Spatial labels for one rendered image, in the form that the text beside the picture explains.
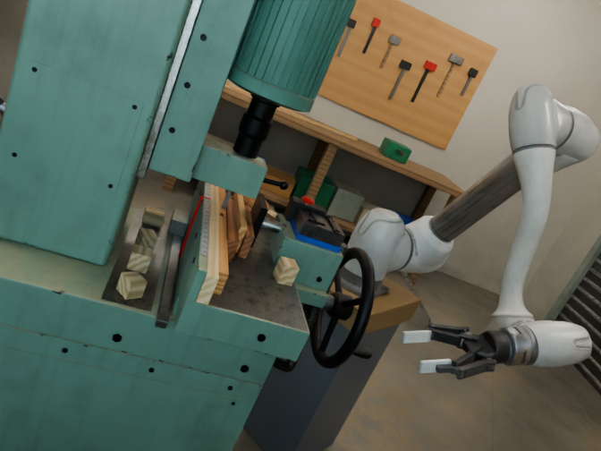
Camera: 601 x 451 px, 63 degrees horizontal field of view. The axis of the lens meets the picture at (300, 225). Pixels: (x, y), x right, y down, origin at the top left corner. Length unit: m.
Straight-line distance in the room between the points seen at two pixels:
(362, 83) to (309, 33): 3.37
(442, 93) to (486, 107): 0.42
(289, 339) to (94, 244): 0.40
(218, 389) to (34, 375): 0.32
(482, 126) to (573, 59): 0.88
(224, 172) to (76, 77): 0.30
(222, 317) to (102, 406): 0.33
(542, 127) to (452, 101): 3.12
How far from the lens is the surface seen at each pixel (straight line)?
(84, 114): 0.90
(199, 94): 0.91
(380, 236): 1.59
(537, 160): 1.34
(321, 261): 1.03
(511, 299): 1.42
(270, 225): 1.04
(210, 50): 0.90
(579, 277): 4.74
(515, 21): 4.62
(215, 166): 0.98
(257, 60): 0.91
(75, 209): 0.96
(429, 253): 1.71
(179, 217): 1.18
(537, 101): 1.39
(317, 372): 1.69
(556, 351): 1.28
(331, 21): 0.92
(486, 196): 1.60
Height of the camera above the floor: 1.29
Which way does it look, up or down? 18 degrees down
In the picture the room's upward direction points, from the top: 24 degrees clockwise
